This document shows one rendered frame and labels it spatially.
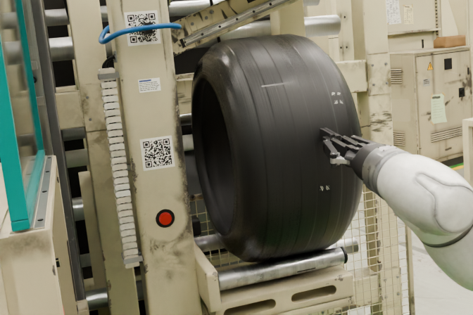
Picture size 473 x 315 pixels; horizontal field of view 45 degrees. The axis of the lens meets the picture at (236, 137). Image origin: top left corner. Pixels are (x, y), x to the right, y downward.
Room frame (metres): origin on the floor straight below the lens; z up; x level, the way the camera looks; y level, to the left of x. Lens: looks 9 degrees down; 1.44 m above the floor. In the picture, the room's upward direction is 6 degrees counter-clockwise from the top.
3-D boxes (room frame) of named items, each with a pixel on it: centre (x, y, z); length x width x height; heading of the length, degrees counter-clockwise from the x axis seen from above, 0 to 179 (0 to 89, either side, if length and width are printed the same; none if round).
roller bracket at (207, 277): (1.42, 0.14, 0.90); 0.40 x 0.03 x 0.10; 16
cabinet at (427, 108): (6.06, -2.05, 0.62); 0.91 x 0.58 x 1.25; 121
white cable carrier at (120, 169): (1.32, 0.28, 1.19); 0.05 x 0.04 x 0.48; 16
